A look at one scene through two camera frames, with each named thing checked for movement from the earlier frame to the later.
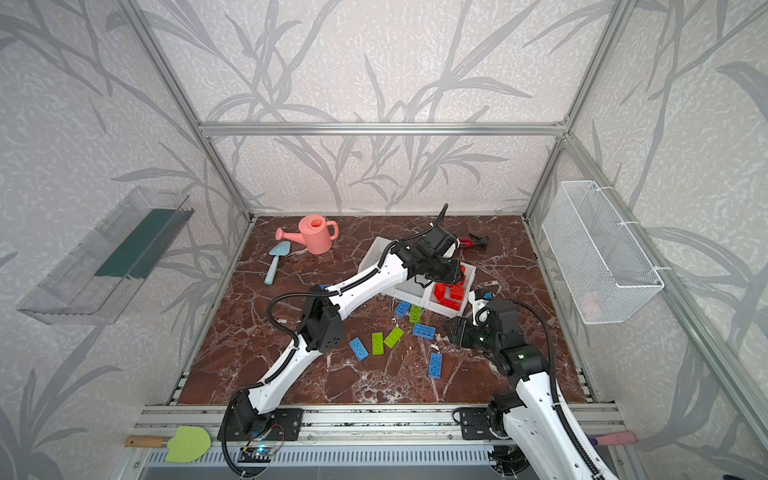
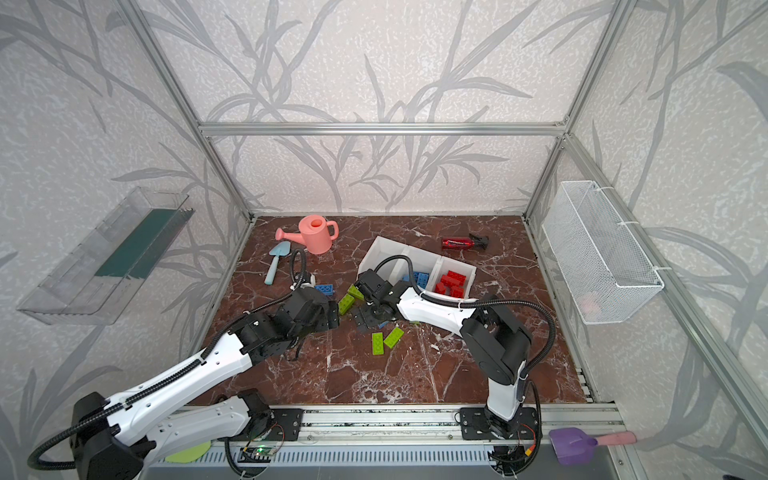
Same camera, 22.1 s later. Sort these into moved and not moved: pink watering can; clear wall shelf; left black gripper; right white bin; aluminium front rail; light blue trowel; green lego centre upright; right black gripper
Moved: right black gripper; left black gripper
Not moved: right white bin; clear wall shelf; light blue trowel; green lego centre upright; aluminium front rail; pink watering can
